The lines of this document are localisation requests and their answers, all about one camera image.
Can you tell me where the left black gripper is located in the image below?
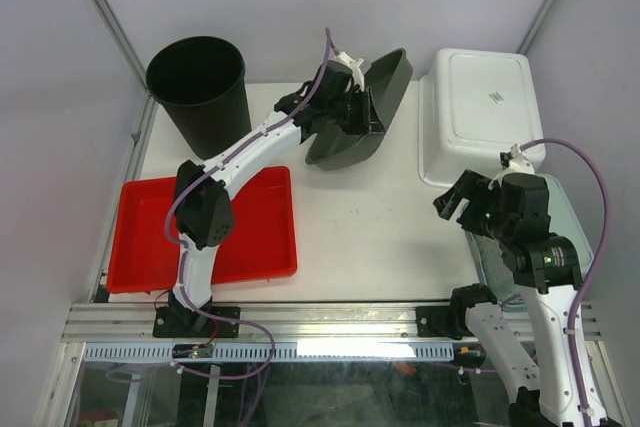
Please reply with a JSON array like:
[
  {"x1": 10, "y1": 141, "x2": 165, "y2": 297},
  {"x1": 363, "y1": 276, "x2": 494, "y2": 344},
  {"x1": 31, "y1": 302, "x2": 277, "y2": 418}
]
[{"x1": 328, "y1": 86, "x2": 388, "y2": 136}]

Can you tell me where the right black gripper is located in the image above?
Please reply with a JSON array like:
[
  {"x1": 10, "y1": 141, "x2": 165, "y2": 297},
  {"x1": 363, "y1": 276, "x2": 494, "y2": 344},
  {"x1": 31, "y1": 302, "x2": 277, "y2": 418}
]
[{"x1": 433, "y1": 168, "x2": 514, "y2": 242}]

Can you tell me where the dark grey plastic tray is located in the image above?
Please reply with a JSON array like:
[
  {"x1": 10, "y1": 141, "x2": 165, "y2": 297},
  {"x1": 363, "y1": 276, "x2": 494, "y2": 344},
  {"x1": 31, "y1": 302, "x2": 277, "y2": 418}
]
[{"x1": 295, "y1": 48, "x2": 413, "y2": 170}]

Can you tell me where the teal perforated plastic basket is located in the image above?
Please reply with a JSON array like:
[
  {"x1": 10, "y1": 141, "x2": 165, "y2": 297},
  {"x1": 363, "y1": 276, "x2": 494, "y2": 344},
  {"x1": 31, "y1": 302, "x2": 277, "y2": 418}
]
[{"x1": 466, "y1": 174, "x2": 594, "y2": 302}]

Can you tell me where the large white plastic tub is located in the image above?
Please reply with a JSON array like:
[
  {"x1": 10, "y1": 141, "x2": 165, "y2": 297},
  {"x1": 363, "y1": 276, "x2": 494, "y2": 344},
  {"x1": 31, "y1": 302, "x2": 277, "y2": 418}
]
[{"x1": 418, "y1": 48, "x2": 543, "y2": 188}]

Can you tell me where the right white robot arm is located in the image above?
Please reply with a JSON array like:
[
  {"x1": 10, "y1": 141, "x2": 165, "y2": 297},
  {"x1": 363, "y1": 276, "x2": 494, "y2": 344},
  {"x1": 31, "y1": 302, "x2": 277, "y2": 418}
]
[{"x1": 431, "y1": 170, "x2": 616, "y2": 426}]

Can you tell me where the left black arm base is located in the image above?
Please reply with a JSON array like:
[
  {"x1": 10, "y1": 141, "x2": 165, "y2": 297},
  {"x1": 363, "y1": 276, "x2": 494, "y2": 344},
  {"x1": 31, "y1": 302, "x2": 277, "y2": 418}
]
[{"x1": 152, "y1": 295, "x2": 241, "y2": 339}]

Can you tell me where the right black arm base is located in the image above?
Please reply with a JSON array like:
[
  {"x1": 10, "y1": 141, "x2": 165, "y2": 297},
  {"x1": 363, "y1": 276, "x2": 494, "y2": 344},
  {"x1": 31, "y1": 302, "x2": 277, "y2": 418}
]
[{"x1": 415, "y1": 306, "x2": 468, "y2": 340}]

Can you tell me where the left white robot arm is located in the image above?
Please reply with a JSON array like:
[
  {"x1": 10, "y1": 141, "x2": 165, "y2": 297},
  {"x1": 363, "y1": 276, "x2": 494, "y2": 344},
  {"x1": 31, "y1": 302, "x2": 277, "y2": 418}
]
[{"x1": 167, "y1": 58, "x2": 402, "y2": 336}]

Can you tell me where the red plastic tray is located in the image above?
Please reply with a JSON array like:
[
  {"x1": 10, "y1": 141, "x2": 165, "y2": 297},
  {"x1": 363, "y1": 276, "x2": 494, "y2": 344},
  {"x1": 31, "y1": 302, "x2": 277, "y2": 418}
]
[{"x1": 106, "y1": 166, "x2": 297, "y2": 294}]

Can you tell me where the black round plastic bin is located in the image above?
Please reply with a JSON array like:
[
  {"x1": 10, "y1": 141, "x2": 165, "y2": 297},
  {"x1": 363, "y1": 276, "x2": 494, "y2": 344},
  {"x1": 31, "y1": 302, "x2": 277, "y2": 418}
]
[{"x1": 146, "y1": 36, "x2": 251, "y2": 160}]

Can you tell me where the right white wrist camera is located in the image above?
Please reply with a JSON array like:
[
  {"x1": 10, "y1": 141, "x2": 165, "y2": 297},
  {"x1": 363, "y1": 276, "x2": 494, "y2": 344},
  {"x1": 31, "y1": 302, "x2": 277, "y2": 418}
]
[{"x1": 490, "y1": 144, "x2": 535, "y2": 190}]

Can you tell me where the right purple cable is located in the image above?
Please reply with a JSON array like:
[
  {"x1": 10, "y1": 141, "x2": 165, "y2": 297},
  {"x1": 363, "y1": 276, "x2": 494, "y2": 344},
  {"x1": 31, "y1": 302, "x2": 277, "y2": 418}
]
[{"x1": 499, "y1": 137, "x2": 614, "y2": 427}]

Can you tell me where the aluminium mounting rail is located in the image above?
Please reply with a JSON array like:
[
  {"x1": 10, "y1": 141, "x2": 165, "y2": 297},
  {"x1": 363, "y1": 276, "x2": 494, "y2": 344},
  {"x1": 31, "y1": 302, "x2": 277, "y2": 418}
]
[{"x1": 64, "y1": 300, "x2": 596, "y2": 343}]

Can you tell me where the white slotted cable duct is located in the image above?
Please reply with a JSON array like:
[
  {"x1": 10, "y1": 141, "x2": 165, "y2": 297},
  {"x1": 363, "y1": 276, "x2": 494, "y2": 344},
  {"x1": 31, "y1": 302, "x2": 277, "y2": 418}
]
[{"x1": 84, "y1": 339, "x2": 454, "y2": 364}]

